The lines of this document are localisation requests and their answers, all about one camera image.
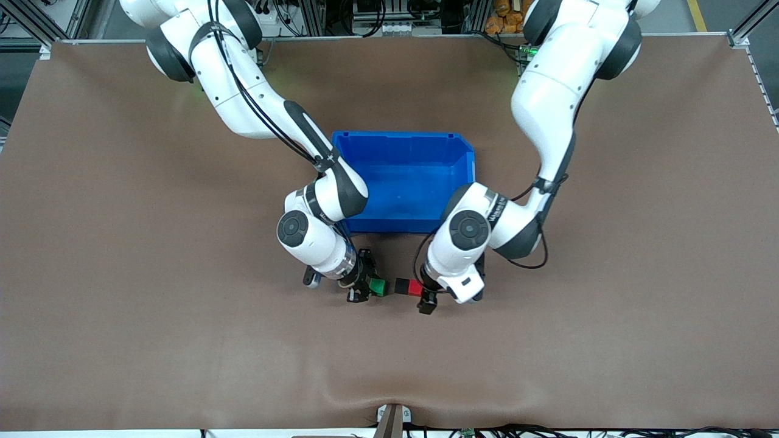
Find aluminium frame post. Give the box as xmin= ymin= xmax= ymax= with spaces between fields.
xmin=727 ymin=0 xmax=779 ymax=49
xmin=0 ymin=0 xmax=55 ymax=60

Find orange snack bags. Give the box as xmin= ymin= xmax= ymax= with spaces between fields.
xmin=484 ymin=0 xmax=536 ymax=35

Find white power strip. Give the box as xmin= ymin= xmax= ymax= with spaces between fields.
xmin=254 ymin=0 xmax=287 ymax=38

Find grey equipment box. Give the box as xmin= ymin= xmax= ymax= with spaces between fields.
xmin=352 ymin=0 xmax=443 ymax=37

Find large table mat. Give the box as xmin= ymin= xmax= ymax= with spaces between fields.
xmin=0 ymin=33 xmax=779 ymax=431

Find blue plastic storage bin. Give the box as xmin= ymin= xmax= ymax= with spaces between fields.
xmin=332 ymin=130 xmax=477 ymax=235

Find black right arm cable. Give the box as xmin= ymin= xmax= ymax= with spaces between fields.
xmin=189 ymin=0 xmax=343 ymax=178

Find metal table edge clamp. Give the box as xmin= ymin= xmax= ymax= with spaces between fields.
xmin=374 ymin=403 xmax=412 ymax=438

